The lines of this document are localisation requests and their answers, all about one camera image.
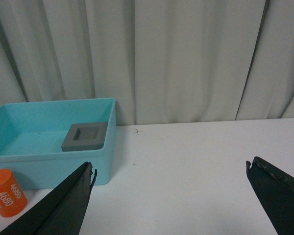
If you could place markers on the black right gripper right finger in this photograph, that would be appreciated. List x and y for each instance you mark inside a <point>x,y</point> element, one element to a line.
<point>274,189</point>

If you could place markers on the orange cylinder with white numbers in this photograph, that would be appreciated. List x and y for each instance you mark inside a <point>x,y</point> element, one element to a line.
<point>12,198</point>

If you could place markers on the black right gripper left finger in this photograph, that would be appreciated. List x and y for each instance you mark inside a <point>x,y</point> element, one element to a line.
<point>62,211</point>

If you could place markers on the white pleated curtain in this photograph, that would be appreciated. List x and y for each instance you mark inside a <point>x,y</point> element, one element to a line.
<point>164,61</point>

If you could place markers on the light blue plastic box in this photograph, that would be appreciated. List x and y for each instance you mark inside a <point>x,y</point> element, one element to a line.
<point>32,133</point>

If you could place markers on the gray cube with square hole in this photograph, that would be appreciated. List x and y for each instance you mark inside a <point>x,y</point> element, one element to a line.
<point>85,136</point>

